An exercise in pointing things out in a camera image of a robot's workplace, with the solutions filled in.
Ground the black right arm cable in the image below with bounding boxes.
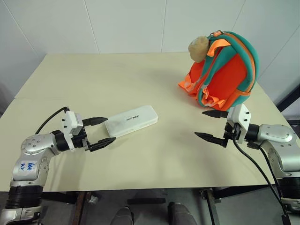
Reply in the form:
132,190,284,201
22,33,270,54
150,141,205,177
247,142,282,195
232,137,290,225

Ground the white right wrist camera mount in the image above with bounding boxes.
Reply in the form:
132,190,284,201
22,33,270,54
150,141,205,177
225,103,251,144

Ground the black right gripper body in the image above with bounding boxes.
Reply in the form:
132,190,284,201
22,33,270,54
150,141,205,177
224,121,242,142

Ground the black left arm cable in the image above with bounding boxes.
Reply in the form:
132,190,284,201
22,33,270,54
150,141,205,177
35,106,70,135

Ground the white plastic pencil case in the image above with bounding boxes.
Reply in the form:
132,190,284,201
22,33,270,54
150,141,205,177
103,104,159,138

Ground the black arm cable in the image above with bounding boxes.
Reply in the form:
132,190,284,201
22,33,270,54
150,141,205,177
232,137,290,225
35,106,70,135
247,142,282,195

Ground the beige plush toy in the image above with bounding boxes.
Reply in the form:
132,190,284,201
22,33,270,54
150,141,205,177
188,35,210,63

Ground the dark grey rounded shape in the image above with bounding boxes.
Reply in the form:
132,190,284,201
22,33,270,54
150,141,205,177
168,202,195,225
110,206,132,225

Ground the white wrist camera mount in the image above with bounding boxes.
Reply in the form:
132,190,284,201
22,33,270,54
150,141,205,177
61,110,83,152
225,103,251,144

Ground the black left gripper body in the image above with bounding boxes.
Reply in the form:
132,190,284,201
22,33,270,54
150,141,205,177
71,125,92,153

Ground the black metal post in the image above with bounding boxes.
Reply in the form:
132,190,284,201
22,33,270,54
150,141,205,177
276,76,300,113

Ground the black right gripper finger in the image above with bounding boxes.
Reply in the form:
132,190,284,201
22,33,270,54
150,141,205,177
202,110,229,119
194,132,229,149

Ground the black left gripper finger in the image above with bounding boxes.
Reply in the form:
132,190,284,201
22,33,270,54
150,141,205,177
82,116,107,128
90,137,117,153

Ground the orange and teal backpack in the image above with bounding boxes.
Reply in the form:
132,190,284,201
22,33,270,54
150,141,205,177
178,30,261,112

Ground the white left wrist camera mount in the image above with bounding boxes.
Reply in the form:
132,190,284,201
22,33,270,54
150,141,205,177
61,110,83,152

